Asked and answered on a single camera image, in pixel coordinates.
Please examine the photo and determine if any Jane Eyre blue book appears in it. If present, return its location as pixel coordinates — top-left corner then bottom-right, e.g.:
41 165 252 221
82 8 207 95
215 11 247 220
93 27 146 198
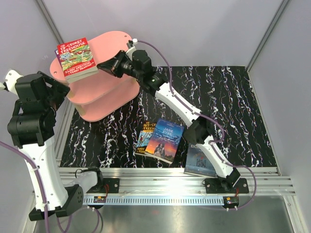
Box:
145 119 184 164

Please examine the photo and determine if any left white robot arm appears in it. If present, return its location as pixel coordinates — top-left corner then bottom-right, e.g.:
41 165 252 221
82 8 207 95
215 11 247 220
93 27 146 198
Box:
3 69 104 221

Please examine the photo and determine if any black marble table mat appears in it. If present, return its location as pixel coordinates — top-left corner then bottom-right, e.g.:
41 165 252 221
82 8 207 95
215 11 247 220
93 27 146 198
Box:
60 66 277 168

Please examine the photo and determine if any slotted white cable duct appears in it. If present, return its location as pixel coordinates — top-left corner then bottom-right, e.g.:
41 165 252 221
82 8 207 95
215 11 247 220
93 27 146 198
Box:
83 195 224 206

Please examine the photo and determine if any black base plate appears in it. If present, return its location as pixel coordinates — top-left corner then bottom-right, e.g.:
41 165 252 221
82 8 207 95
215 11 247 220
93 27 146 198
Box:
202 178 249 194
87 178 120 194

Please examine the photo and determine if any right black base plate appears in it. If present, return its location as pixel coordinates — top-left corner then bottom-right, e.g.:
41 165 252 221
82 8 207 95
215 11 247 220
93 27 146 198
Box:
202 178 249 194

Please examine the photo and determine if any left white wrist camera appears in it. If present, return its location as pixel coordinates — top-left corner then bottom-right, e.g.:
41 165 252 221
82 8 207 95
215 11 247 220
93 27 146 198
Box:
0 69 23 95

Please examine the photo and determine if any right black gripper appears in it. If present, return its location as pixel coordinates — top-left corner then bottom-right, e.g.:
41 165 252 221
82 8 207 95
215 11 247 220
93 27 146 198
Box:
96 51 141 81

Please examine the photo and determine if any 169-Storey Treehouse black book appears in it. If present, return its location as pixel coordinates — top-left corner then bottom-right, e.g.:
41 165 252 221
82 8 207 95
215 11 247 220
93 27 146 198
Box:
135 121 156 155

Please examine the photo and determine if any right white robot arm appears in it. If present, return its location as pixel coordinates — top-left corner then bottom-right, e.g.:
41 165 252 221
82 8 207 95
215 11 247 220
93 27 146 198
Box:
97 50 241 193

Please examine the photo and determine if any aluminium rail frame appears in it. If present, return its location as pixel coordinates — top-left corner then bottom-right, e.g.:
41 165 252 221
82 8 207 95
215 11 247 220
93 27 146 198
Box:
23 97 303 233

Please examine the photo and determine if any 13-Storey Treehouse red book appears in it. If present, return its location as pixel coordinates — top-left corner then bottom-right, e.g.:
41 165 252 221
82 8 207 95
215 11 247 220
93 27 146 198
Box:
57 37 98 83

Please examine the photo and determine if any purple paperback book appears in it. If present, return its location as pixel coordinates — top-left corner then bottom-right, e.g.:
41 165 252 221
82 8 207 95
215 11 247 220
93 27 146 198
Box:
54 49 98 83

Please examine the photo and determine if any pink three-tier shelf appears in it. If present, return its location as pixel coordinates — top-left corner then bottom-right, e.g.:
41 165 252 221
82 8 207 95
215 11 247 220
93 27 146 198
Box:
50 31 139 122

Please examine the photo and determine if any Nineteen Eighty-Four blue book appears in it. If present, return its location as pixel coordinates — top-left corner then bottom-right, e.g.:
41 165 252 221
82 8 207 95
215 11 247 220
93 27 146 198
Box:
184 144 217 178

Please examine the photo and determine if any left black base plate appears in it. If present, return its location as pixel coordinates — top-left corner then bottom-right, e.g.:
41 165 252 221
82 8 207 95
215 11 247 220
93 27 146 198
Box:
87 178 120 194

